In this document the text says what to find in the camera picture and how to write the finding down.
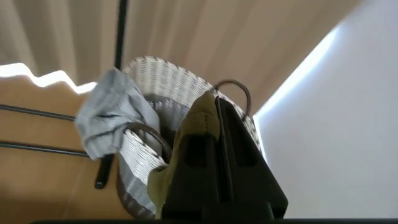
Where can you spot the pale grey shorts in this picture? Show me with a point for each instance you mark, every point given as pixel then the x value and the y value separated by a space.
pixel 112 115

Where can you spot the black clothes rack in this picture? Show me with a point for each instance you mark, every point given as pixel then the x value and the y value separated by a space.
pixel 120 31

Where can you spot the white laundry basket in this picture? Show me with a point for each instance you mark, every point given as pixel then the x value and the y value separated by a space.
pixel 164 81

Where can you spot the green shirt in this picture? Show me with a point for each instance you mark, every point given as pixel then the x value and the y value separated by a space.
pixel 199 121

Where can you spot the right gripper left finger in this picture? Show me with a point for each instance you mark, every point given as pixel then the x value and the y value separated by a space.
pixel 199 186

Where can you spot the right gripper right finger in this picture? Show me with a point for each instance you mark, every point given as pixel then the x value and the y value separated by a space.
pixel 255 186

